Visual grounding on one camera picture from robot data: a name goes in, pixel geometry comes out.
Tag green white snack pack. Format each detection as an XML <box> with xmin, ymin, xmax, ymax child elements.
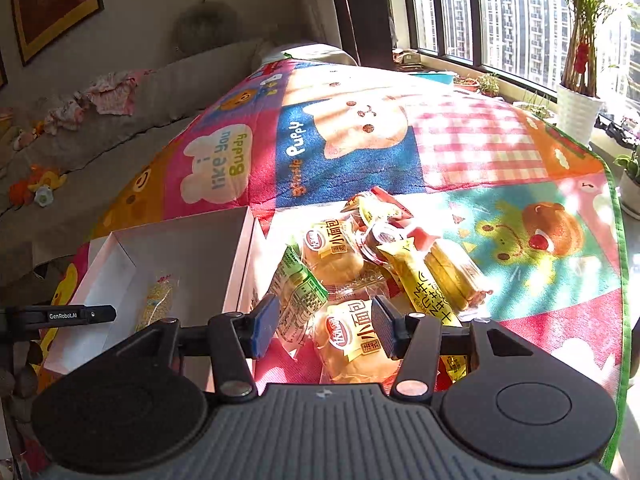
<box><xmin>269</xmin><ymin>245</ymin><xmax>329</xmax><ymax>353</ymax></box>

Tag white cardboard box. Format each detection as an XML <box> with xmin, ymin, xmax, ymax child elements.
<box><xmin>44</xmin><ymin>207</ymin><xmax>268</xmax><ymax>375</ymax></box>

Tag yellow rice cracker bar pack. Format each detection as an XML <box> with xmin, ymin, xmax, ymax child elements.
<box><xmin>134</xmin><ymin>274</ymin><xmax>179</xmax><ymax>332</ymax></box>

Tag small bread bun pack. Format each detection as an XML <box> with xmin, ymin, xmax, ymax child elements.
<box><xmin>314</xmin><ymin>300</ymin><xmax>400</xmax><ymax>384</ymax></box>
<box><xmin>302</xmin><ymin>219</ymin><xmax>364</xmax><ymax>287</ymax></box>

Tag yellow cake bar pack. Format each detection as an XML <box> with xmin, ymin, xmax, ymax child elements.
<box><xmin>378</xmin><ymin>238</ymin><xmax>494</xmax><ymax>327</ymax></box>

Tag red yellow snack pack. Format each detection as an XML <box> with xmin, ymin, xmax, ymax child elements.
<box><xmin>341</xmin><ymin>186</ymin><xmax>444</xmax><ymax>264</ymax></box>

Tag beige sofa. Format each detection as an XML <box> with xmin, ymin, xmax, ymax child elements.
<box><xmin>1</xmin><ymin>39</ymin><xmax>273</xmax><ymax>306</ymax></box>

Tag orange plush toy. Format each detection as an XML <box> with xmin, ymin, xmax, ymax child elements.
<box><xmin>8</xmin><ymin>165</ymin><xmax>67</xmax><ymax>207</ymax></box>

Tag colourful cartoon play mat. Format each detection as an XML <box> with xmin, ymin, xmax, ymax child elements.
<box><xmin>29</xmin><ymin>54</ymin><xmax>633</xmax><ymax>470</ymax></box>

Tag pink floral baby clothes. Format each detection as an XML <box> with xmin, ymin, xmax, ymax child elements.
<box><xmin>11</xmin><ymin>70</ymin><xmax>153</xmax><ymax>152</ymax></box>

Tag small potted plant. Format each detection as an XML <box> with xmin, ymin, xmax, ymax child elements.
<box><xmin>614</xmin><ymin>146</ymin><xmax>640</xmax><ymax>220</ymax></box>

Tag white ribbed plant pot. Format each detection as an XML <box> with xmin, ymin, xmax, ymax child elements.
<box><xmin>556</xmin><ymin>86</ymin><xmax>602</xmax><ymax>146</ymax></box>

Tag potted plant with red ribbon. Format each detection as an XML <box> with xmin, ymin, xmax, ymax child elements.
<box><xmin>561</xmin><ymin>0</ymin><xmax>613</xmax><ymax>98</ymax></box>

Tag black window frame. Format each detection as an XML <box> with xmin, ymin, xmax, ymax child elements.
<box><xmin>328</xmin><ymin>0</ymin><xmax>566</xmax><ymax>99</ymax></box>

